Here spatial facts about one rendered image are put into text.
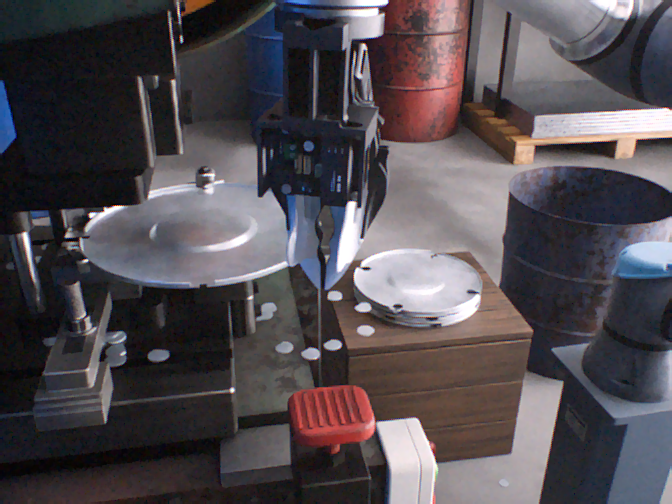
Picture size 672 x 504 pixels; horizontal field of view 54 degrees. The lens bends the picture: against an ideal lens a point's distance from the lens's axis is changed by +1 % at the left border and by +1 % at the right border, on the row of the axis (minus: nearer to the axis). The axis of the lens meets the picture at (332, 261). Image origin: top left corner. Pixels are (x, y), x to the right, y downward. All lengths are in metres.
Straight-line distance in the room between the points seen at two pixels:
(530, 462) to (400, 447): 0.96
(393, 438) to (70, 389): 0.33
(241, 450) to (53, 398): 0.19
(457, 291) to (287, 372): 0.76
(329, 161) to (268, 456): 0.36
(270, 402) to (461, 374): 0.76
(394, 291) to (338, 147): 1.06
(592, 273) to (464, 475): 0.58
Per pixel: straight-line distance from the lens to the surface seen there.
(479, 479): 1.59
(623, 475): 1.23
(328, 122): 0.41
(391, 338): 1.37
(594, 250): 1.70
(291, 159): 0.43
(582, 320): 1.81
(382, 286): 1.48
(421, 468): 0.72
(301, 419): 0.55
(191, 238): 0.79
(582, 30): 0.76
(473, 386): 1.48
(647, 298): 1.07
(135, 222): 0.87
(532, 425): 1.75
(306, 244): 0.51
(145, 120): 0.71
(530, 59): 4.58
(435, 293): 1.46
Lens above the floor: 1.13
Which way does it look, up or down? 28 degrees down
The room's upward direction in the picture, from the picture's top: straight up
